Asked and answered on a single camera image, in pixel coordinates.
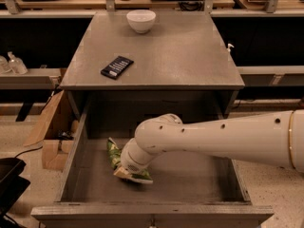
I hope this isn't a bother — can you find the green jalapeno chip bag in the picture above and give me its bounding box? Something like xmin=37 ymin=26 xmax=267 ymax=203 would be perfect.
xmin=106 ymin=138 xmax=153 ymax=184

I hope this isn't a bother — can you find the open cardboard box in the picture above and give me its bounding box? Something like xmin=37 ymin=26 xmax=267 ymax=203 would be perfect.
xmin=24 ymin=91 xmax=79 ymax=171

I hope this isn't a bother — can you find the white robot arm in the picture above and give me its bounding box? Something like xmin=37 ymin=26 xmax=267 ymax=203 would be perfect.
xmin=121 ymin=110 xmax=304 ymax=173

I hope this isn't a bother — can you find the clear sanitizer bottle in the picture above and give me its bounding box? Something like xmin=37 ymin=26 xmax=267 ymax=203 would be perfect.
xmin=8 ymin=51 xmax=28 ymax=75

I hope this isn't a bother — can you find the dark blue snack packet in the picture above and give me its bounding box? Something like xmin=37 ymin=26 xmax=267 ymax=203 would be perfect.
xmin=101 ymin=56 xmax=134 ymax=80

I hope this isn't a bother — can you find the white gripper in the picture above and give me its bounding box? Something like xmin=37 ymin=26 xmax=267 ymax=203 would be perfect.
xmin=121 ymin=138 xmax=157 ymax=174

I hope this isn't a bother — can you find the grey cabinet with counter top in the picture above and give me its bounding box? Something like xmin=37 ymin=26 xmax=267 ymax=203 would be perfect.
xmin=61 ymin=9 xmax=244 ymax=114

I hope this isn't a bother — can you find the black floor cable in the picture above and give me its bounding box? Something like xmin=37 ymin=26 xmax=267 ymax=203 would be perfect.
xmin=13 ymin=145 xmax=44 ymax=160

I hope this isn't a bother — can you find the open grey top drawer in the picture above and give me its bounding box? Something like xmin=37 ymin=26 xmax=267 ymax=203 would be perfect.
xmin=31 ymin=92 xmax=273 ymax=228

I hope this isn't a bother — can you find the white pump dispenser top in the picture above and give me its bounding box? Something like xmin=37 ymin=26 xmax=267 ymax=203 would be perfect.
xmin=227 ymin=43 xmax=235 ymax=52

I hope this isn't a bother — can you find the white ceramic bowl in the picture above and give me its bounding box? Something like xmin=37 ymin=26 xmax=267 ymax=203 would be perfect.
xmin=126 ymin=9 xmax=156 ymax=33

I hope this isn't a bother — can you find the black chair base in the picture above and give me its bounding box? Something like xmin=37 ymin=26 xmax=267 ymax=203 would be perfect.
xmin=0 ymin=158 xmax=30 ymax=228

